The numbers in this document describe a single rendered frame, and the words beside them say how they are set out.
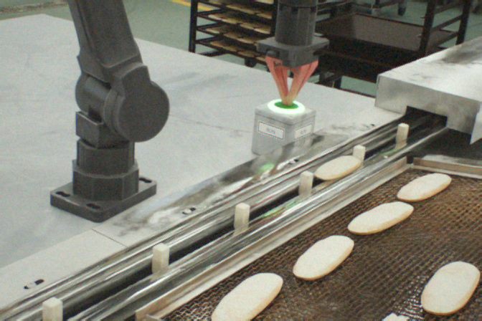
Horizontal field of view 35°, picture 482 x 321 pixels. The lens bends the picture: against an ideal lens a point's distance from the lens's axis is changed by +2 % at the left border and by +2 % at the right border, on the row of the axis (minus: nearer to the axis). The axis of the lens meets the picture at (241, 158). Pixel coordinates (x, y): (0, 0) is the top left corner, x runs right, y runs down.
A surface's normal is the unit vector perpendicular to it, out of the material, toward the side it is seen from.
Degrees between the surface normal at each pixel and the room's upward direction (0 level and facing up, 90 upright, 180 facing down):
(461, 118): 90
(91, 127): 90
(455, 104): 90
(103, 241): 0
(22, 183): 0
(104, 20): 90
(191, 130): 0
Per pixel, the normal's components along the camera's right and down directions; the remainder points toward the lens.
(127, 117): 0.64, 0.35
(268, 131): -0.61, 0.26
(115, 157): 0.45, 0.38
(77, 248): 0.08, -0.92
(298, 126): 0.79, 0.30
